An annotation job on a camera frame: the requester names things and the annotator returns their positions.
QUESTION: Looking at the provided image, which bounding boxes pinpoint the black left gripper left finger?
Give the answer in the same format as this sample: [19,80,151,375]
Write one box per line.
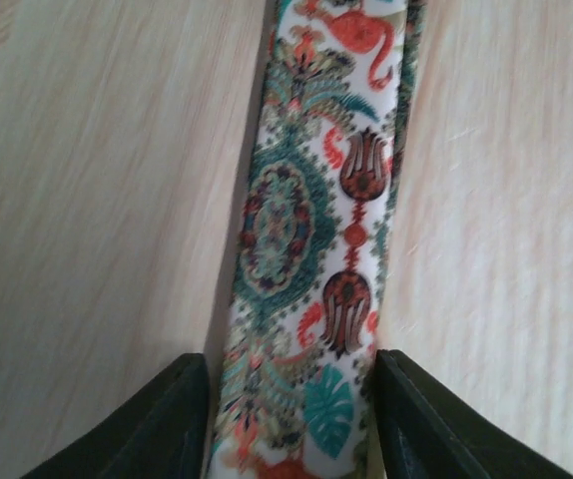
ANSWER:
[25,353,210,478]

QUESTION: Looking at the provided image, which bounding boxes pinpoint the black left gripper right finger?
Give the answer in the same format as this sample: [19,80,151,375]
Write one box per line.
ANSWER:
[374,349,571,478]

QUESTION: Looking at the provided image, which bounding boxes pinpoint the patterned paisley tie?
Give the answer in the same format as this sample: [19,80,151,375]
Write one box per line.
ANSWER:
[208,1,425,478]

